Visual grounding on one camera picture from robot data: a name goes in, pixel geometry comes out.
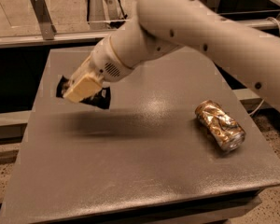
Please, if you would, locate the left metal bracket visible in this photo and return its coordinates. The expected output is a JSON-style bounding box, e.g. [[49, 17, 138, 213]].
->
[[30, 0, 57, 40]]

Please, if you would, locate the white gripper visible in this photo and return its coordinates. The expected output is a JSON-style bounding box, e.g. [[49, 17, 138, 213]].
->
[[63, 56, 104, 103]]

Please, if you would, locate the crushed gold can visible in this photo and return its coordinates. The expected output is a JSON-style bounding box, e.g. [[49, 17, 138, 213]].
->
[[195, 100, 245, 152]]

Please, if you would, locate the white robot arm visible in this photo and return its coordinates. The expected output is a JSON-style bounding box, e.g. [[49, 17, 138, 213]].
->
[[58, 0, 280, 112]]

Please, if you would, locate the black chocolate bar wrapper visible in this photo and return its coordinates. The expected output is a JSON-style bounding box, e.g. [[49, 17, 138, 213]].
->
[[56, 77, 111, 109]]

